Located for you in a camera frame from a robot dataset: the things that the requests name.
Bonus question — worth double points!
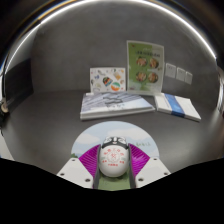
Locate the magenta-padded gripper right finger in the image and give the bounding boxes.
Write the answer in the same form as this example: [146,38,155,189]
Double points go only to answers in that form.
[128,143,172,190]

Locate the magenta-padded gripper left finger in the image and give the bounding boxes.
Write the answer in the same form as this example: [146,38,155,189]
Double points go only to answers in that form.
[56,143,101,190]

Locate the white mouse with red print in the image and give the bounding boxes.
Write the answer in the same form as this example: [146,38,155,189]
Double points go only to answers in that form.
[97,135,131,179]

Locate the round landscape print mouse pad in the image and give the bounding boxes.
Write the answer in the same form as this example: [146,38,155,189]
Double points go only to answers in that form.
[70,120,161,191]

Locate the white book with blue band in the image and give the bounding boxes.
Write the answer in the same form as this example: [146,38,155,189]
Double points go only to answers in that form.
[153,92,203,123]

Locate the grey and white flat book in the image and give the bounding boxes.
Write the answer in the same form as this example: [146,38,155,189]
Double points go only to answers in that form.
[79,91,156,121]

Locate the white card with colourful prints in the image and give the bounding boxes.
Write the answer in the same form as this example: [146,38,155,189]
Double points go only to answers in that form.
[89,67,127,95]

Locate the green picture book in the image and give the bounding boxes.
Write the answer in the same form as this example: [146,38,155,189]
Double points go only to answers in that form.
[126,40,166,96]

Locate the curved white ceiling light strip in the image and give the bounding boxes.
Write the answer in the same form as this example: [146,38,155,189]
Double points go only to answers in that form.
[2,0,218,74]

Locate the group of white wall papers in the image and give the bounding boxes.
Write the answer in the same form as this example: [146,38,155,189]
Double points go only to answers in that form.
[164,62,194,86]

